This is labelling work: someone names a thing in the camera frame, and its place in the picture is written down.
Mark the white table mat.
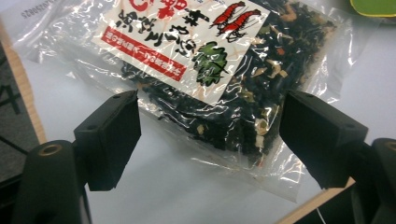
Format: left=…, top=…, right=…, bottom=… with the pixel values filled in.
left=0, top=0, right=396, bottom=224

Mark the wooden table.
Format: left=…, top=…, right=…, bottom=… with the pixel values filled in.
left=0, top=18, right=356, bottom=224

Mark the yellow spouted pouch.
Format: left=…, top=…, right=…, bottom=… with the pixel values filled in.
left=348, top=0, right=396, bottom=19

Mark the clear dried seaweed bag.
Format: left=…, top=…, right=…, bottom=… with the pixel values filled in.
left=12, top=0, right=382, bottom=203

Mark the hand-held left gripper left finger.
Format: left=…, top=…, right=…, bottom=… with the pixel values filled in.
left=73, top=89, right=143, bottom=192

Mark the black floor cable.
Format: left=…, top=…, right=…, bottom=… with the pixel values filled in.
left=0, top=134, right=30, bottom=155

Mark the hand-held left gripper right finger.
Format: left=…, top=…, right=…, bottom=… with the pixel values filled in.
left=278, top=90, right=370, bottom=190

